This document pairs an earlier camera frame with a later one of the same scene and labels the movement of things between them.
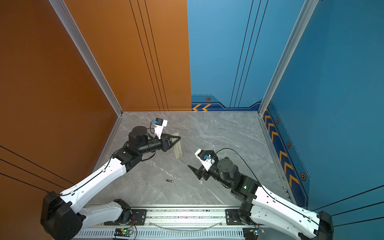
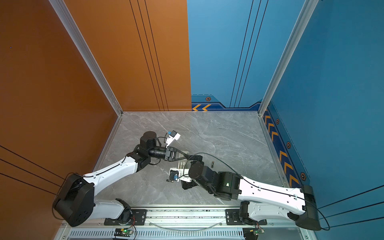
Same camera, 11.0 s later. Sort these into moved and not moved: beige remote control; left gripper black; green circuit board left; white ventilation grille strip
Moved: left gripper black; beige remote control
Not moved: green circuit board left; white ventilation grille strip
